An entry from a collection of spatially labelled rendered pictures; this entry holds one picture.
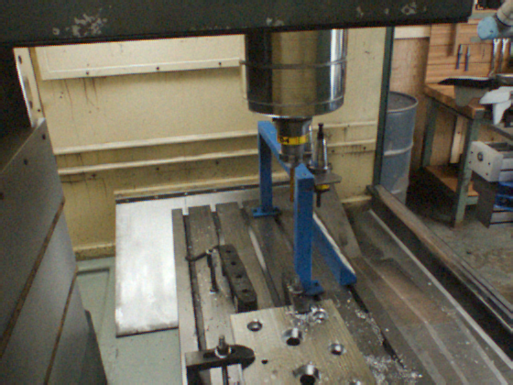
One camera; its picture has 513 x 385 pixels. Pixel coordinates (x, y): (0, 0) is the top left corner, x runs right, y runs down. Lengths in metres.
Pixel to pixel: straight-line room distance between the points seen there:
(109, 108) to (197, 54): 0.37
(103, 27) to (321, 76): 0.28
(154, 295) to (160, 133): 0.60
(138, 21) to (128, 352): 1.15
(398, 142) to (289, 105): 2.43
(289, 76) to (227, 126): 1.15
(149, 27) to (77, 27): 0.08
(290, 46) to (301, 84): 0.05
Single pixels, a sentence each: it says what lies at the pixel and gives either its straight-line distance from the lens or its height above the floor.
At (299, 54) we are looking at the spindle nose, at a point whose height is 1.55.
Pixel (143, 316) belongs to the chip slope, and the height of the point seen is 0.65.
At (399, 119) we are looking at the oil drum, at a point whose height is 0.81.
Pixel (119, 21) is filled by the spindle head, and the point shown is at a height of 1.61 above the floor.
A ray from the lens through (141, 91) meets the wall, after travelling 1.71.
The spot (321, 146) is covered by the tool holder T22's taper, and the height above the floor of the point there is 1.28.
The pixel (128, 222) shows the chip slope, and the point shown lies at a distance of 1.79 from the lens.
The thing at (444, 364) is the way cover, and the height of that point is 0.75.
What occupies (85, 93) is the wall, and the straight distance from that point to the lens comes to 1.73.
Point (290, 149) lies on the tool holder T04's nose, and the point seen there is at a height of 1.40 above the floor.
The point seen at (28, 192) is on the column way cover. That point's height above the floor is 1.35.
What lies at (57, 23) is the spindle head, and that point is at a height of 1.61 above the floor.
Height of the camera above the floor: 1.65
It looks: 25 degrees down
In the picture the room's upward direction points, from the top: 2 degrees counter-clockwise
